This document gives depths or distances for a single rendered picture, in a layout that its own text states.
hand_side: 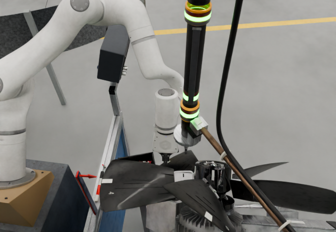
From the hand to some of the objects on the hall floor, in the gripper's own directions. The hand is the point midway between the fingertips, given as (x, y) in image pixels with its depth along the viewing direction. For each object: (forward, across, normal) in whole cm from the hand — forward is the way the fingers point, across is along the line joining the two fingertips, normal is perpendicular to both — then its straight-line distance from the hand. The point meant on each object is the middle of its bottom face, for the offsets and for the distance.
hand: (165, 158), depth 121 cm
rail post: (+85, +30, -62) cm, 110 cm away
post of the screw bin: (+98, +12, -22) cm, 101 cm away
